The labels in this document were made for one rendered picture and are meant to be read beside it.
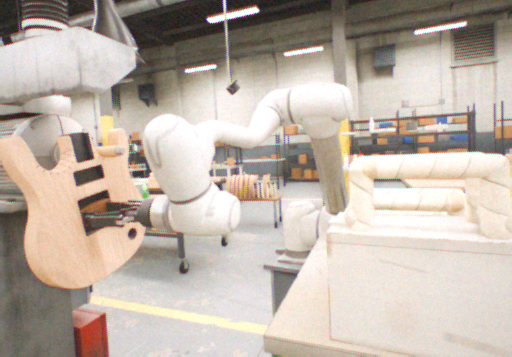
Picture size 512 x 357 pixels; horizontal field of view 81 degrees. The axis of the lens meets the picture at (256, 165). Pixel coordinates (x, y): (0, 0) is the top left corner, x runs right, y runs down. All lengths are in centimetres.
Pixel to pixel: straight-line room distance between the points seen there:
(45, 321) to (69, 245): 49
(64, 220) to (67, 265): 11
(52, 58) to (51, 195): 32
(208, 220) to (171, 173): 13
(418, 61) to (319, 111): 1108
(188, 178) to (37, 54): 50
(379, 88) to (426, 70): 153
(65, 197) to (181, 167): 37
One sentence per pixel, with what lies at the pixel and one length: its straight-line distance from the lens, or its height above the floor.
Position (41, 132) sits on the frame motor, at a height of 132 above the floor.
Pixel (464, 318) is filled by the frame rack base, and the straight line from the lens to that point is 53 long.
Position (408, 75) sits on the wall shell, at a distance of 1193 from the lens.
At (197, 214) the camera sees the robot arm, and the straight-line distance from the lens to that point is 66.
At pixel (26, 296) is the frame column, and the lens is 127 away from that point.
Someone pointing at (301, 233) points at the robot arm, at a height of 84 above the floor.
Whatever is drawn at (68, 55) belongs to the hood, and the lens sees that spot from 84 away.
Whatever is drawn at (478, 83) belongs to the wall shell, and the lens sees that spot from 1220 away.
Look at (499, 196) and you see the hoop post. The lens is 49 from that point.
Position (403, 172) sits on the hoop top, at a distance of 47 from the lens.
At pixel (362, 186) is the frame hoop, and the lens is 48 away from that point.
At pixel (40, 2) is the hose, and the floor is 163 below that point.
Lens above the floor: 123
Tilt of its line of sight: 3 degrees down
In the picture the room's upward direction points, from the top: 3 degrees counter-clockwise
